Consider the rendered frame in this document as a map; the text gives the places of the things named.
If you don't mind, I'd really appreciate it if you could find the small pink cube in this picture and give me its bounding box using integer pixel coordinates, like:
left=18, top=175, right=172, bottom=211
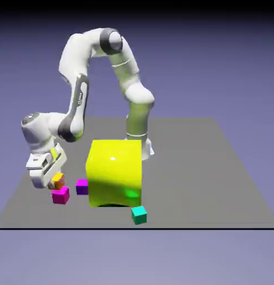
left=51, top=186, right=70, bottom=205

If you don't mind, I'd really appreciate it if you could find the small purple cube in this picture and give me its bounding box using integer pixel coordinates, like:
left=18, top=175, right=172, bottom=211
left=75, top=179, right=89, bottom=196

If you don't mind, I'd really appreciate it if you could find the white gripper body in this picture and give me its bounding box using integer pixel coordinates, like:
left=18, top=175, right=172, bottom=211
left=29, top=142, right=68, bottom=189

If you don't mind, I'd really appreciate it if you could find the small teal cube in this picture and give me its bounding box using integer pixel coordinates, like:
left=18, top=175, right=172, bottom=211
left=130, top=205, right=148, bottom=225

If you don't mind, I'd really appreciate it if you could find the large yellow box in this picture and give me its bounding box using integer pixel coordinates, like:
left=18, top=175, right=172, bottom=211
left=85, top=139, right=143, bottom=208

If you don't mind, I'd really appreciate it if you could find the small orange cube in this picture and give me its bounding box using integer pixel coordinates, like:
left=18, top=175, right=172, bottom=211
left=47, top=173, right=66, bottom=190

